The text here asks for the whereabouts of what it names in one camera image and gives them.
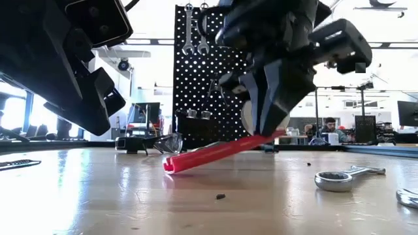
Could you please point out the white box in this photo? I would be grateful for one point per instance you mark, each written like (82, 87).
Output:
(333, 138)

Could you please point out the person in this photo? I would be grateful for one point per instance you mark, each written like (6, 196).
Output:
(331, 129)
(308, 129)

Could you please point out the black aluminium table frame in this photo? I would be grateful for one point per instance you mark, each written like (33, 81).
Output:
(91, 144)

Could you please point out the black metal stand frame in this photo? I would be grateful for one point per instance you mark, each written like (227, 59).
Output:
(316, 107)

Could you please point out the blue board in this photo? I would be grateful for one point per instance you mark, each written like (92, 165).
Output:
(385, 150)

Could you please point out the white tape roll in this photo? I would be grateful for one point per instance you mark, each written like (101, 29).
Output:
(245, 117)

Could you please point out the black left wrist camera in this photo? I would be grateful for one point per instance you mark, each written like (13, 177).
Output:
(98, 19)

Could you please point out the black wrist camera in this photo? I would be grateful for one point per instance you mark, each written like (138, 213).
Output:
(339, 45)
(98, 19)

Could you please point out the small black perforated panel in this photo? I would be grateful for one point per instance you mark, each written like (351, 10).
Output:
(365, 129)

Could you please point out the dark building column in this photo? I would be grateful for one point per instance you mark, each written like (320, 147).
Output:
(63, 129)

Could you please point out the black computer monitor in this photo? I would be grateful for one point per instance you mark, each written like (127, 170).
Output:
(147, 112)
(408, 113)

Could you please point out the small black pegboard shelf bin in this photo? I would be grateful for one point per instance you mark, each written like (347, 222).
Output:
(196, 130)

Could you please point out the black perforated pegboard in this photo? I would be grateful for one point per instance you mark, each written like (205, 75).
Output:
(196, 81)

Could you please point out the long ceiling light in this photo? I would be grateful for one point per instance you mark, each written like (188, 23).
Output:
(392, 45)
(150, 41)

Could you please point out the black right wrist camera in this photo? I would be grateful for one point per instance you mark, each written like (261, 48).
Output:
(339, 45)

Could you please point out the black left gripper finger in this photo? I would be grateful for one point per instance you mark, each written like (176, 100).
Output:
(118, 102)
(85, 104)

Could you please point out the clear safety glasses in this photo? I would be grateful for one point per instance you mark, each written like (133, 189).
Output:
(171, 143)

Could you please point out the black ceiling camera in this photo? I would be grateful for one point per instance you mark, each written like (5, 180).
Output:
(123, 64)

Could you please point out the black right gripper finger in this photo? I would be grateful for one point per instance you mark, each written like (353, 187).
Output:
(287, 88)
(254, 98)

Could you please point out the red utility knife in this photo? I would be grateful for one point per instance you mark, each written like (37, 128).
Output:
(212, 153)

